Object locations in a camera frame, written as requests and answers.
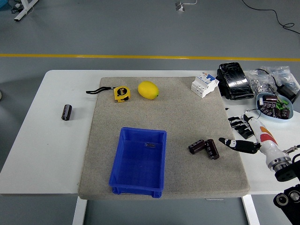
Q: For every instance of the white stand foot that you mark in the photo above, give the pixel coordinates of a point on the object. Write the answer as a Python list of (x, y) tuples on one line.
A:
[(24, 10)]

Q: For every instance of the black wrapped device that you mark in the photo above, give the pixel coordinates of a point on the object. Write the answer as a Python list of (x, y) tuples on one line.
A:
[(235, 80)]

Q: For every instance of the black power adapter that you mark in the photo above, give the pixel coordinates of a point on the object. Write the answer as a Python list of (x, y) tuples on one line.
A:
[(288, 91)]

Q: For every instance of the yellow lemon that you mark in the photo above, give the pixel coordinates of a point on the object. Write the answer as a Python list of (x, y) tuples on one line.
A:
[(148, 90)]

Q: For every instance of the clear plastic bag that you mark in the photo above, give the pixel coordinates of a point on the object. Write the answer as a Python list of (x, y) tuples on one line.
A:
[(284, 75)]

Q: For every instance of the large maroon capacitor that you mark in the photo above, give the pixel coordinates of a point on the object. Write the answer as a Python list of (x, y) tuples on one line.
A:
[(270, 97)]

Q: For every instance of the blue plastic box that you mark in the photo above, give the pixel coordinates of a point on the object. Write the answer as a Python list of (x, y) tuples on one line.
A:
[(138, 164)]

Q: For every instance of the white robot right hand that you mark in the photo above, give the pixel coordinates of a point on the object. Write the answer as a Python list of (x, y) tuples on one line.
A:
[(264, 138)]

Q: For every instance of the white circuit breaker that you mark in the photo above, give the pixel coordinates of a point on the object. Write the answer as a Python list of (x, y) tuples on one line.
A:
[(203, 84)]

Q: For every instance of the white table leg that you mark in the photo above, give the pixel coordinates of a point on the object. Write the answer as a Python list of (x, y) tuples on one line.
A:
[(79, 211), (251, 211)]

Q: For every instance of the yellow tape measure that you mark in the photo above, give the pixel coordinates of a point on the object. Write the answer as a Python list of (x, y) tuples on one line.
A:
[(122, 94)]

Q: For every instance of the clear bag of nuts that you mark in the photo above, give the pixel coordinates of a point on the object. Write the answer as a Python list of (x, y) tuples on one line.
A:
[(257, 83)]

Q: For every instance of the dark capacitor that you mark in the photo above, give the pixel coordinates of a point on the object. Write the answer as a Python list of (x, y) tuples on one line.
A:
[(277, 113), (285, 113), (267, 109)]

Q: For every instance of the light blue bowl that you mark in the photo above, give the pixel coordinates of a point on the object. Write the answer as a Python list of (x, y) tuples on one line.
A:
[(260, 110)]

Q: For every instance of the grey-brown mat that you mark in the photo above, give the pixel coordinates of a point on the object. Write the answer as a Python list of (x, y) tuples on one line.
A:
[(164, 117)]

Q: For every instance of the dark cylindrical battery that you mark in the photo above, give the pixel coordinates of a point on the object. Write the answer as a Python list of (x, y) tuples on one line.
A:
[(196, 146), (212, 149), (66, 112)]

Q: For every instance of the green plastic parts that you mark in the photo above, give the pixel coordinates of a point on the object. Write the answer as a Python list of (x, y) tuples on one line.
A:
[(282, 104)]

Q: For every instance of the small dark part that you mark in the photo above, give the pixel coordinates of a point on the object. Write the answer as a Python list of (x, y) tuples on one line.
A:
[(149, 145)]

